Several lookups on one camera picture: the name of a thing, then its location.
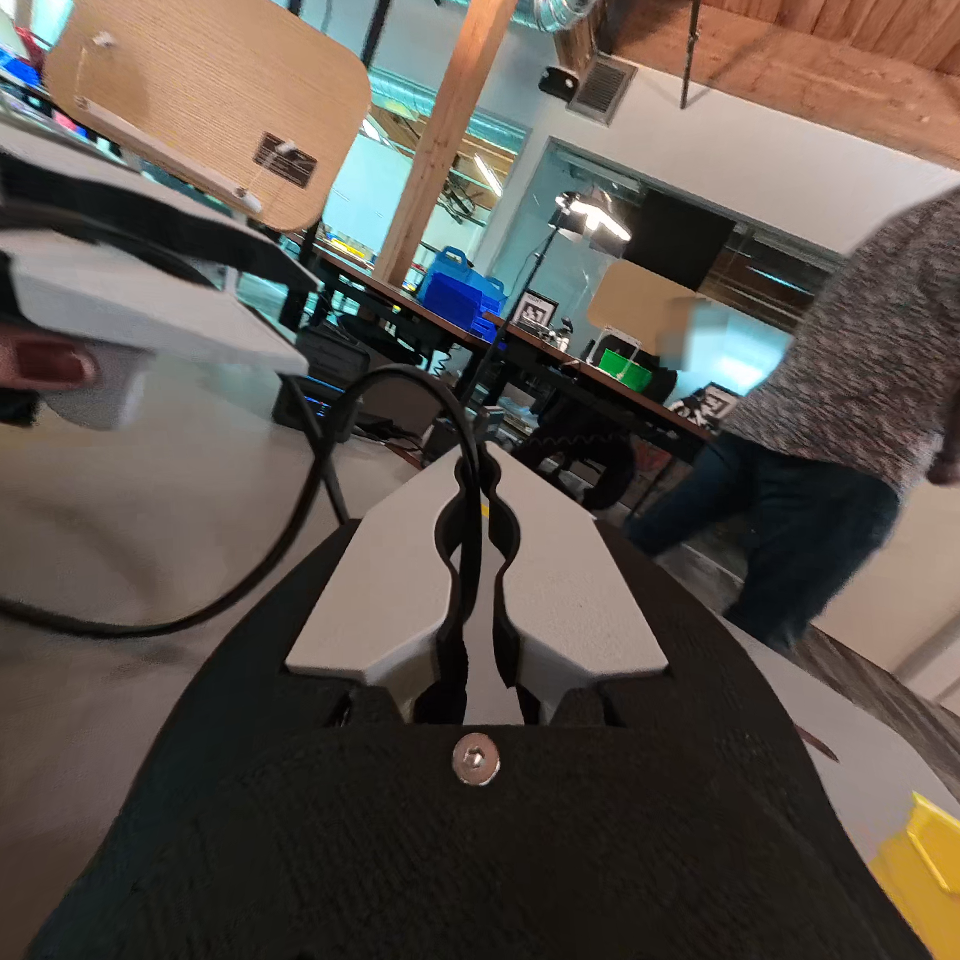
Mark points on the black portable power station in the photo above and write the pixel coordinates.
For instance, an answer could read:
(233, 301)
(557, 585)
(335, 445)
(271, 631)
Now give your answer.
(330, 360)

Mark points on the framed tag sign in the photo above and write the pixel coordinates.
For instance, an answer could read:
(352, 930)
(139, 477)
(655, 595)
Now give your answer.
(536, 311)
(709, 409)

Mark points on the yellow plastic bin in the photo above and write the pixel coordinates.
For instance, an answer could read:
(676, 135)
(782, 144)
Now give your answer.
(922, 877)

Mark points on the studio light on stand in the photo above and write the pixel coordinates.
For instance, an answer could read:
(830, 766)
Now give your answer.
(592, 217)

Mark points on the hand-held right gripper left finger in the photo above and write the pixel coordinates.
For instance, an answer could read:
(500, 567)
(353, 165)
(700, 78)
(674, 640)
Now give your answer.
(375, 585)

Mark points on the person's left hand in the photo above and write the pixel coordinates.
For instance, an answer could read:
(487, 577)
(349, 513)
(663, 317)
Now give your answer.
(45, 364)

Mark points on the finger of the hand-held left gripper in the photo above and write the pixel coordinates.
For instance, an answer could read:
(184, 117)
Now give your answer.
(150, 217)
(150, 307)

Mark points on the wooden post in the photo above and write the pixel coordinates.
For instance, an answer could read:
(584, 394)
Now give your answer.
(442, 150)

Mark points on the metal air vent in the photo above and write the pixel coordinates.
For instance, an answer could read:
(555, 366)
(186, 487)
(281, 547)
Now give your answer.
(600, 90)

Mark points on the blue plastic case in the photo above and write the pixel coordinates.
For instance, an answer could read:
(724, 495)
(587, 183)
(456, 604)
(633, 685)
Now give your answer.
(457, 292)

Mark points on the black hanging rod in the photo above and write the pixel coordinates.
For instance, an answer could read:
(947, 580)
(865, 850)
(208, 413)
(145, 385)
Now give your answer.
(690, 52)

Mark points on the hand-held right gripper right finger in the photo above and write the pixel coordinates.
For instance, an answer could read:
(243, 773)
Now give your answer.
(577, 592)

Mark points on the black wall speaker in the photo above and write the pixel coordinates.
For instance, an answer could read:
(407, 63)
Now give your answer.
(559, 81)

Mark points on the black wall panel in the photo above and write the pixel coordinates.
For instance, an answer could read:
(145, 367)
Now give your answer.
(675, 240)

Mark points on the long wooden table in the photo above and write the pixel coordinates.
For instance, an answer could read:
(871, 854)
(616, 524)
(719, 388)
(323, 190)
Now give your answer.
(570, 371)

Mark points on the green plastic bin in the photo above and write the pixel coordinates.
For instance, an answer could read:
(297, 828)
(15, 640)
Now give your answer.
(622, 369)

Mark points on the brown tape strip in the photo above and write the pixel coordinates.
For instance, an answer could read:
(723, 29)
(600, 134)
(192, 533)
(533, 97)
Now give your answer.
(817, 742)

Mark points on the large wooden book stand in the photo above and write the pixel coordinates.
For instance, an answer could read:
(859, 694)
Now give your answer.
(210, 90)

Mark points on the black battery charger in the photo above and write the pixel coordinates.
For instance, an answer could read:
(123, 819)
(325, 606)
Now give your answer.
(450, 439)

